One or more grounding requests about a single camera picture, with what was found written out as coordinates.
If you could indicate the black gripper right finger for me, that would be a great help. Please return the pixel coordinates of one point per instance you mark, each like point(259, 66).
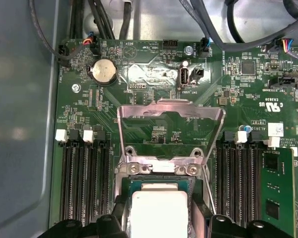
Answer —
point(228, 229)

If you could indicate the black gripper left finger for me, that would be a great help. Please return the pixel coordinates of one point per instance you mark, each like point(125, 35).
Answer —
point(89, 229)

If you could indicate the silver CPU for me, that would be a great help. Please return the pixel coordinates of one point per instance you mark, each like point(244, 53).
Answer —
point(159, 213)

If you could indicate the metal socket cover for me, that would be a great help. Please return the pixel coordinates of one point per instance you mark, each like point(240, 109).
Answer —
point(171, 106)

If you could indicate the CPU socket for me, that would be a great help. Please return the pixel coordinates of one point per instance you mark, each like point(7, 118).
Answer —
point(197, 191)

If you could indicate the green RAM stick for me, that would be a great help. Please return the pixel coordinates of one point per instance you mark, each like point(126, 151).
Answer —
point(278, 188)

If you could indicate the green motherboard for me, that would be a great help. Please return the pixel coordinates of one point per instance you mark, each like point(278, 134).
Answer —
point(109, 104)

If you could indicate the silver motherboard screw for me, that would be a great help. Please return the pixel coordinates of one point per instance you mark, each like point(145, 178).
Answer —
point(76, 88)
point(188, 50)

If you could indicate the black PC case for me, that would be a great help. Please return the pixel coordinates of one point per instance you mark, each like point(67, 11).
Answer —
point(20, 99)

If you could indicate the internal USB port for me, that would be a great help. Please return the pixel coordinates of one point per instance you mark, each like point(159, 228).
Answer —
point(185, 78)

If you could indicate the silver coin battery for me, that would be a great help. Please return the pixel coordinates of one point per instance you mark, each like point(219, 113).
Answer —
point(104, 72)

